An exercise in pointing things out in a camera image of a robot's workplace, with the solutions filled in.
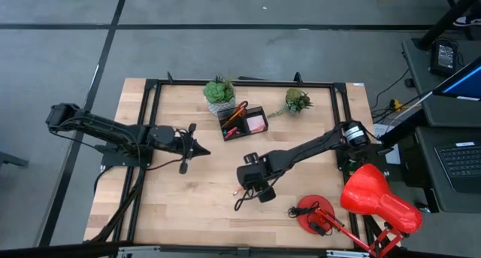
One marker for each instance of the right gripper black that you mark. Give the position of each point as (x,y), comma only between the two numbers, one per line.
(265,186)

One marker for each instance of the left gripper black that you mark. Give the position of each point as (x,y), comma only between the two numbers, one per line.
(184,145)

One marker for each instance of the pink sticky note pad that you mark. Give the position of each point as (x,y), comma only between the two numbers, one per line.
(255,123)

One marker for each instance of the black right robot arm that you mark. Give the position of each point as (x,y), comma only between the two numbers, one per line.
(308,149)

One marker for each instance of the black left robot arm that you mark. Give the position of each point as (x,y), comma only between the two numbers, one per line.
(112,130)

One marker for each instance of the black mesh desk organizer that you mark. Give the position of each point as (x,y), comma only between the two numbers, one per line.
(244,132)

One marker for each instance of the green succulent in patterned pot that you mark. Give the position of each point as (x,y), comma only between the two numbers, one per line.
(218,92)

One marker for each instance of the small trailing succulent dark pot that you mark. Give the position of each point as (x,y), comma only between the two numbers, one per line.
(297,99)

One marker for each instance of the red desk lamp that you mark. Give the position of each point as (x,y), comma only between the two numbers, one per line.
(372,196)

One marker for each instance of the white paper sheet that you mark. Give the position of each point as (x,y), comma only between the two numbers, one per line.
(392,158)

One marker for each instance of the yellow plug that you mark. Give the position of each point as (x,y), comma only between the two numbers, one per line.
(394,105)

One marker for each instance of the black rig beam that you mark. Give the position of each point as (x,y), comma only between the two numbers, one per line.
(56,250)

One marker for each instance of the grey metal leg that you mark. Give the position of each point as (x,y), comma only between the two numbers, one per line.
(13,160)

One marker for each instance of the black side desk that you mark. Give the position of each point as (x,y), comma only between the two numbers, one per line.
(424,81)

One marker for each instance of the dark laptop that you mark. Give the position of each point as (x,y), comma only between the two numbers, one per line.
(462,164)

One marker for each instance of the monitor with blue screen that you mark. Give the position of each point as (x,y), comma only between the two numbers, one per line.
(466,85)

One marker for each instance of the black stand leg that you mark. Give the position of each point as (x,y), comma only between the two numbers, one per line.
(443,25)

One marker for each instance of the person's shoe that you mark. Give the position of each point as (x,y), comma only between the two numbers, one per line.
(466,22)

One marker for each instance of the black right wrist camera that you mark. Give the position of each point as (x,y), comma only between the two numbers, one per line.
(248,177)

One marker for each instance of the black aluminium table frame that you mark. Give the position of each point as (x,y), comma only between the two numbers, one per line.
(244,83)

